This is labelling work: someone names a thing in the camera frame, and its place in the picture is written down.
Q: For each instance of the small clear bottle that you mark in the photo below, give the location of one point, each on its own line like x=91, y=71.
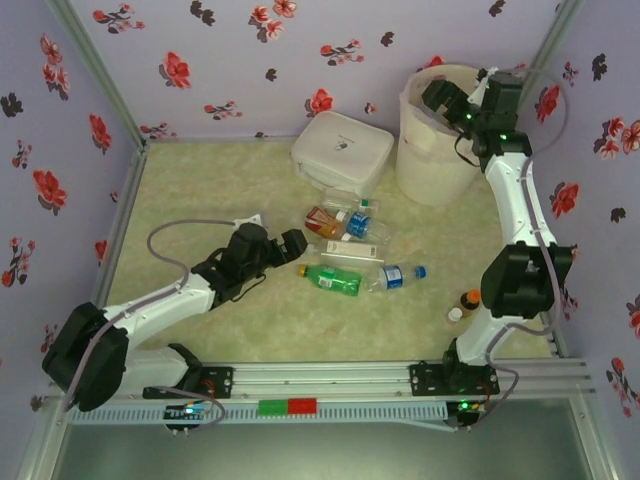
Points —
x=313, y=249

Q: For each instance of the red label orange drink bottle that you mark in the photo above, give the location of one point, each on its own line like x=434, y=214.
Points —
x=322, y=222

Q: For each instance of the green plastic bottle yellow cap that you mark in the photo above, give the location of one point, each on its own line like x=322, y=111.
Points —
x=335, y=279

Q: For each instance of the white rectangular carton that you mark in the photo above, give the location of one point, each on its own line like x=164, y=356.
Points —
x=350, y=252

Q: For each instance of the clear bottle dark blue label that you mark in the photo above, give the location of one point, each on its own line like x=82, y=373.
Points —
x=361, y=225

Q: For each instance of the clear Pepsi bottle blue cap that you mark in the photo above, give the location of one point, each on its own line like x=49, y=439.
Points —
x=395, y=277

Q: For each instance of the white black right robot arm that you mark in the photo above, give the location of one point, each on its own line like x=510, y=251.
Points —
x=517, y=200

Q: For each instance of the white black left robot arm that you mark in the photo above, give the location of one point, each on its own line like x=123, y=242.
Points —
x=155, y=307

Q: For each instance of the clear plastic bin liner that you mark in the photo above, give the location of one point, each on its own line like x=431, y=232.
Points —
x=425, y=142

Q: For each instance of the beige plastic waste bin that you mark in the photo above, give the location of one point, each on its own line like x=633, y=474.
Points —
x=435, y=170

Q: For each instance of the clear bottle green cap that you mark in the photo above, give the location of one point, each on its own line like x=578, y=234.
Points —
x=337, y=199

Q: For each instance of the white zip storage case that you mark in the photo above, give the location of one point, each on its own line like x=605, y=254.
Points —
x=340, y=145

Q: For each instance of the small white cap bottle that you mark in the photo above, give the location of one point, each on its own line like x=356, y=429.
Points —
x=455, y=315

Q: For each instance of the small circuit board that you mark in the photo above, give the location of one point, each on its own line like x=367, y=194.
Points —
x=467, y=406
x=187, y=411

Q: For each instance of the brown bottle orange cap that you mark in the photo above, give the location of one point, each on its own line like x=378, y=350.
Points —
x=471, y=302

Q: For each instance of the aluminium frame bar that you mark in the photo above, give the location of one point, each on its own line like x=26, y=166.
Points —
x=95, y=65
x=547, y=47
x=125, y=200
x=42, y=440
x=560, y=345
x=600, y=450

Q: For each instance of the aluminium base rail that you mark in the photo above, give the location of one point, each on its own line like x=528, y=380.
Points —
x=320, y=380

